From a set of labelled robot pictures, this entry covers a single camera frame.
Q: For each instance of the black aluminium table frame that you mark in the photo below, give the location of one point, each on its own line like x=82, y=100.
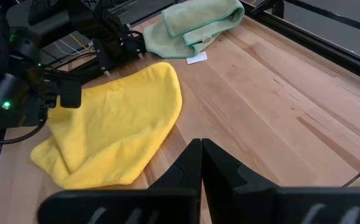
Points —
x=323, y=42

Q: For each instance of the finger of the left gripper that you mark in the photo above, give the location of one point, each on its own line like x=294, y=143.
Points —
x=70, y=93

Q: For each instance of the white paper tag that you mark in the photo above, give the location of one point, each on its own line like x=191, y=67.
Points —
x=197, y=58

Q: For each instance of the yellow microfiber towel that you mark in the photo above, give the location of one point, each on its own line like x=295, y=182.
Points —
x=114, y=124

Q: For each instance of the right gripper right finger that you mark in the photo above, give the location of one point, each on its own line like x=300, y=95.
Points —
x=226, y=186

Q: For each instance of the green microfiber towel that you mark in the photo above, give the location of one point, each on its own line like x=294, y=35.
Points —
x=195, y=18

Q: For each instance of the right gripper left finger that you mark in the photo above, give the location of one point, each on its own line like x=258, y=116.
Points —
x=183, y=177

